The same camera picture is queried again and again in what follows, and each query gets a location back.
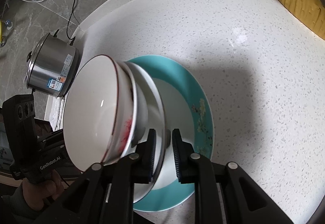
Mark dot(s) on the person's left hand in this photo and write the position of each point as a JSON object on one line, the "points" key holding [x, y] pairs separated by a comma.
{"points": [[38, 188]]}

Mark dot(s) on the white bowl pink flowers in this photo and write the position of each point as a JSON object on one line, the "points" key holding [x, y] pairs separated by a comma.
{"points": [[88, 112]]}

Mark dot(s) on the person's left forearm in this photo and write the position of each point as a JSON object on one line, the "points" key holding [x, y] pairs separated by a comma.
{"points": [[12, 206]]}

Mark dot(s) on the blue marked wall valve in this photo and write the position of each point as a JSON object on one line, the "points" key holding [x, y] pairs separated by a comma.
{"points": [[9, 24]]}

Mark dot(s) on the plain white bowl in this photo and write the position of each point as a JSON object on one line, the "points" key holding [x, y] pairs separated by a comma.
{"points": [[142, 112]]}

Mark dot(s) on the white towel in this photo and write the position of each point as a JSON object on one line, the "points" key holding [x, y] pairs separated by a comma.
{"points": [[54, 112]]}

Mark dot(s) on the teal floral rim plate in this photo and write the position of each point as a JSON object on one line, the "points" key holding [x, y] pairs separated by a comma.
{"points": [[195, 87]]}

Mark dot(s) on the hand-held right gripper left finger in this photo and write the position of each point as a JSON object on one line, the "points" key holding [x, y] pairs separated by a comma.
{"points": [[151, 153]]}

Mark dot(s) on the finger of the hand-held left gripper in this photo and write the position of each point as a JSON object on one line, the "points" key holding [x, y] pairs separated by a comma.
{"points": [[52, 136]]}

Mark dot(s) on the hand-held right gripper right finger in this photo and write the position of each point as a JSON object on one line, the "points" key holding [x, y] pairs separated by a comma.
{"points": [[176, 153]]}

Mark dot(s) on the wide white bowl dark rim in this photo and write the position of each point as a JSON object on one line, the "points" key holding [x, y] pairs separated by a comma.
{"points": [[156, 102]]}

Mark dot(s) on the stainless steel rice cooker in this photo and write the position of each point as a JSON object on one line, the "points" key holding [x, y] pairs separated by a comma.
{"points": [[50, 71]]}

